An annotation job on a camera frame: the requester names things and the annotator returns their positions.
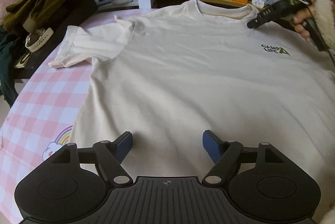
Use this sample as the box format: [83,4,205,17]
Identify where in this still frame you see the right hand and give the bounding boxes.
[292,6,315,42]

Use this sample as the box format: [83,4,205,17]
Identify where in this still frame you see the cream white t-shirt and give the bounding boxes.
[50,0,334,203]

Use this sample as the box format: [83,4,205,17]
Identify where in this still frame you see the pink checkered tablecloth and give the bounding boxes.
[0,7,139,224]

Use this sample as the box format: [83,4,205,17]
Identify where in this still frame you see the white wrist watch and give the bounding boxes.
[25,28,53,53]

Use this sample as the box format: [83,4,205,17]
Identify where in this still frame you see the fluffy cream right sleeve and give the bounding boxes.
[314,0,335,50]

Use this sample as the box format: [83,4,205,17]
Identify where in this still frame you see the white charger plug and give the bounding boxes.
[251,0,267,9]

